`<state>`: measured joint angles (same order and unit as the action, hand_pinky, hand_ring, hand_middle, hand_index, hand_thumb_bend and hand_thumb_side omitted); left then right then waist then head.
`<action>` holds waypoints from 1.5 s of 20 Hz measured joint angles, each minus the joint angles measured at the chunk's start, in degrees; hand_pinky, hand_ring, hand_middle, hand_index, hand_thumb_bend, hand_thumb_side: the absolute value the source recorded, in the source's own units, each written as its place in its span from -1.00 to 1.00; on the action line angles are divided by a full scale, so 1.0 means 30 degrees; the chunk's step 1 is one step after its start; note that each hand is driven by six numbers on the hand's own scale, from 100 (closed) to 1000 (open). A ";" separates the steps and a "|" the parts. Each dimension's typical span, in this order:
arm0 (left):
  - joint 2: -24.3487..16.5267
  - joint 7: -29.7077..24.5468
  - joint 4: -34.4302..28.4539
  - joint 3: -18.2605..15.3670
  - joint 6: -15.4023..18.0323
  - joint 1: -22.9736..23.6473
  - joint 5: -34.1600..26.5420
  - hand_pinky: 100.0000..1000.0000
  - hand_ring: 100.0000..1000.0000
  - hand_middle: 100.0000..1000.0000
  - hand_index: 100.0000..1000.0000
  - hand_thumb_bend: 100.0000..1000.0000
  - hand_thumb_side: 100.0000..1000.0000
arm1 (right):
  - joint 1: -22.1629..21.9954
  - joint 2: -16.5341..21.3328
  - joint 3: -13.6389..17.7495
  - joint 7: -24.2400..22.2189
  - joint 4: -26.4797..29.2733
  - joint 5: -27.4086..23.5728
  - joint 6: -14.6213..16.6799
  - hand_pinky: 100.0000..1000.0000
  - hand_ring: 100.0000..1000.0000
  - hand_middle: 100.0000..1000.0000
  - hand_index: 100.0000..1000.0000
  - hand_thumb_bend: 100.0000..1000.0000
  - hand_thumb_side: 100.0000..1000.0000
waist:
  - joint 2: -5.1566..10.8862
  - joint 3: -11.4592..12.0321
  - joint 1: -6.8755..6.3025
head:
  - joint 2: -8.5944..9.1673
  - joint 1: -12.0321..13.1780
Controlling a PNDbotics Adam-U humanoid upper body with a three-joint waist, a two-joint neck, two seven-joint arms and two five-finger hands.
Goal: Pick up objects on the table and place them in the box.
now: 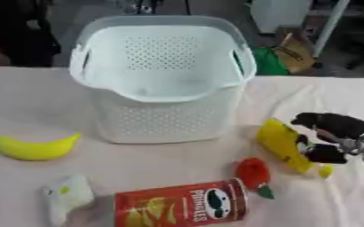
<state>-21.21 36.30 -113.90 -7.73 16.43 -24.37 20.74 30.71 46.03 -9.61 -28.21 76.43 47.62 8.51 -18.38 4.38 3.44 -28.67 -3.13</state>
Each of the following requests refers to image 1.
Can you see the white perforated plastic basket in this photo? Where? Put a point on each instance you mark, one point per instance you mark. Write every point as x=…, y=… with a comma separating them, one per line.
x=162, y=97

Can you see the green bag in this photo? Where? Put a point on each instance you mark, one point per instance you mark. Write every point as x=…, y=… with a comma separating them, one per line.
x=269, y=62

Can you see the yellow toy banana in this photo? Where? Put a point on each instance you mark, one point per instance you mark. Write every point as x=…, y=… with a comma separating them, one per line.
x=35, y=149

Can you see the brown cardboard box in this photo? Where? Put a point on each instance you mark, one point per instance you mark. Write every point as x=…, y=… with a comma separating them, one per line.
x=295, y=51

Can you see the white cabinet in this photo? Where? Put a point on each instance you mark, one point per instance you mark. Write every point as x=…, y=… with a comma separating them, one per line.
x=279, y=14

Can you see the white pole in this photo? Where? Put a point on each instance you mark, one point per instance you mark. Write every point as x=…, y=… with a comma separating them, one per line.
x=327, y=28

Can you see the person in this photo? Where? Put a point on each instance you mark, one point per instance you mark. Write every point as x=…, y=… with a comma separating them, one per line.
x=17, y=32

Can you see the white snack packet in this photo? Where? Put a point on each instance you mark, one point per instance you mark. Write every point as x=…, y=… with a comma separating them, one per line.
x=68, y=196

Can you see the red toy strawberry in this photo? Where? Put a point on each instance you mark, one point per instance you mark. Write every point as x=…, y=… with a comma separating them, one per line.
x=252, y=174

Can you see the red chips can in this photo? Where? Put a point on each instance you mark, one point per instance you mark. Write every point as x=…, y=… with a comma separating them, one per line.
x=180, y=205

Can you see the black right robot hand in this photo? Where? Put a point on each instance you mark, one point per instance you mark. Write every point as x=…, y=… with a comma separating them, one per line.
x=340, y=127

